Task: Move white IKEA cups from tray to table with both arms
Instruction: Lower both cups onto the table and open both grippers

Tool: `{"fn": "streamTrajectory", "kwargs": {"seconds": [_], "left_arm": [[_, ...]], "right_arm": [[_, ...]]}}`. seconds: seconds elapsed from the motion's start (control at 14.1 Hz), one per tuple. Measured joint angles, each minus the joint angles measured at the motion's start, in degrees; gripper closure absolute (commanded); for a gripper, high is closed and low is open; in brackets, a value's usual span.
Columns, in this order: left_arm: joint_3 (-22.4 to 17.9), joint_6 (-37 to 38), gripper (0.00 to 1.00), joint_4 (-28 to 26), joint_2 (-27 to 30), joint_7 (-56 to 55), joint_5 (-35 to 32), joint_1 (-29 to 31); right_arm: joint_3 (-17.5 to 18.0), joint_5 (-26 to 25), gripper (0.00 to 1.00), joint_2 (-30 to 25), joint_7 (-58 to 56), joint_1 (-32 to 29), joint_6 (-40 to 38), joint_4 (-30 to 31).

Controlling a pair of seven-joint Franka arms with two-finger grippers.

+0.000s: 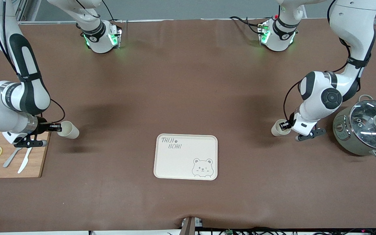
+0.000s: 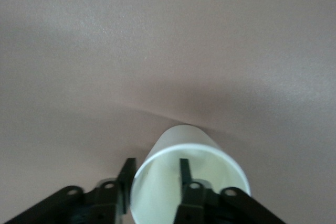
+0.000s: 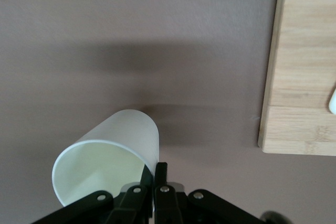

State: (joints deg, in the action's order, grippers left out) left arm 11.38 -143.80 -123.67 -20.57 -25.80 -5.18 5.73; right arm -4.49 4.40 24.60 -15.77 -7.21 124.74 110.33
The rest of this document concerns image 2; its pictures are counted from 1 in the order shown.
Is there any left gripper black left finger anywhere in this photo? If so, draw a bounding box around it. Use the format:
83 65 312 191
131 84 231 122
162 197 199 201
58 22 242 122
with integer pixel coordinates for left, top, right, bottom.
85 158 137 224

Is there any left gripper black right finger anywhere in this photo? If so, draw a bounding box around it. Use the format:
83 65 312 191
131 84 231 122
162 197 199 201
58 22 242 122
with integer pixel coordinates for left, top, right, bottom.
174 158 211 224

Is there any white plastic cup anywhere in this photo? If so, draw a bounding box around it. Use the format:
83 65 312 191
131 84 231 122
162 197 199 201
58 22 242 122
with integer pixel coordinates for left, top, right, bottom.
132 125 252 224

